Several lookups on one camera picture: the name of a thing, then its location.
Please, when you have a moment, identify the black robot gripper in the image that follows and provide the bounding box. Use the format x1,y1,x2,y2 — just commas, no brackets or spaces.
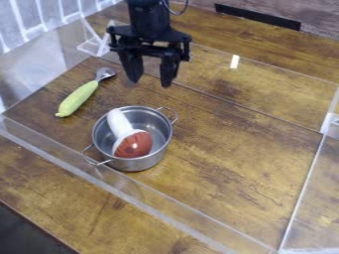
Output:
105,0,192,87

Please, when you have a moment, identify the red and white plush mushroom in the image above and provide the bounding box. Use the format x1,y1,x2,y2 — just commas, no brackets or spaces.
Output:
105,108,152,159

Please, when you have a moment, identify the silver metal pot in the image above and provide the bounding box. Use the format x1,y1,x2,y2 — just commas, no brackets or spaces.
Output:
84,105,179,172

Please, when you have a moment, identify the black strip on table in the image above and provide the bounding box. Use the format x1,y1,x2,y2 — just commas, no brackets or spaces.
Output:
215,3,301,31

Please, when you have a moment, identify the clear acrylic triangle bracket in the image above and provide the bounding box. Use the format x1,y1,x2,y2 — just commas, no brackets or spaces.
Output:
77,19,109,57

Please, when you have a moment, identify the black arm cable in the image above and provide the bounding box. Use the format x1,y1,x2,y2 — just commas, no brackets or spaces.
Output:
160,0,191,16

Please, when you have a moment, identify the yellow handled metal tool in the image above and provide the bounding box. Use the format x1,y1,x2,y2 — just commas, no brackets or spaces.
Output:
56,67,116,118

